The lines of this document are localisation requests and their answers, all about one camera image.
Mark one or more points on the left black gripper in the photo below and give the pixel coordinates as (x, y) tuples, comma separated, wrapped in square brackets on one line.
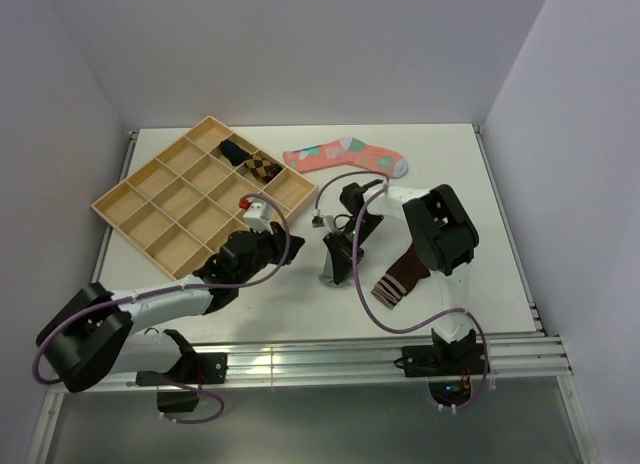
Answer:
[(279, 241)]

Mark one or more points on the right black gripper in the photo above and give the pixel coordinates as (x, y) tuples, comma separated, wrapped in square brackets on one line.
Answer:
[(342, 255)]

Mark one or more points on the brown striped sock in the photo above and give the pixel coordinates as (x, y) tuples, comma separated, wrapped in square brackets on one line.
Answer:
[(400, 279)]

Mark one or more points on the grey sock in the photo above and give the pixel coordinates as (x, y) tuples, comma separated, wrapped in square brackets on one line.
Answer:
[(326, 277)]

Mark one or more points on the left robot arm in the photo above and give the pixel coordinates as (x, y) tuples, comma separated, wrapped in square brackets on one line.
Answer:
[(101, 332)]

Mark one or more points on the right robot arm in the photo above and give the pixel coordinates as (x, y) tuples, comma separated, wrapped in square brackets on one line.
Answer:
[(443, 243)]

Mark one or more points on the wooden compartment tray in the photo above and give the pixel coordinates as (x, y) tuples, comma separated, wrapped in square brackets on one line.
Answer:
[(178, 198)]

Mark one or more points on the brown argyle rolled sock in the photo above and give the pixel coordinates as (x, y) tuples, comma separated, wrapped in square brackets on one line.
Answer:
[(261, 168)]

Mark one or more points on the dark blue rolled sock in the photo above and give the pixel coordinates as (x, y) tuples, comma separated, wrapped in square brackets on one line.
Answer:
[(233, 152)]

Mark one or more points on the pink patterned sock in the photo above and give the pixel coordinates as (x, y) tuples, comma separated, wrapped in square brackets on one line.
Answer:
[(347, 151)]

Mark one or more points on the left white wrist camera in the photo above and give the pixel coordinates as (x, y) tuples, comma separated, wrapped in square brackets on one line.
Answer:
[(256, 214)]

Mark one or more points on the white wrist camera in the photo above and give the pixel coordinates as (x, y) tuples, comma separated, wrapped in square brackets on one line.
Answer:
[(320, 220), (256, 214)]

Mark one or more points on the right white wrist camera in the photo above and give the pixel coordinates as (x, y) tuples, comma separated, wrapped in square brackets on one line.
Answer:
[(320, 220)]

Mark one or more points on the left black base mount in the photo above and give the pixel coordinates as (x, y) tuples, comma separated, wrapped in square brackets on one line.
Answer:
[(188, 376)]

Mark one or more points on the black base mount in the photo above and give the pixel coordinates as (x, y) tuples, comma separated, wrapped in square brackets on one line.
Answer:
[(448, 368), (188, 376)]

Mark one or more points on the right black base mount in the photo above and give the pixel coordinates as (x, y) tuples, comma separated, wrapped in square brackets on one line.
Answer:
[(448, 368)]

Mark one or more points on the aluminium frame rail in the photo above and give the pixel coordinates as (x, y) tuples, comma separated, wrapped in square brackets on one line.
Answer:
[(366, 361)]

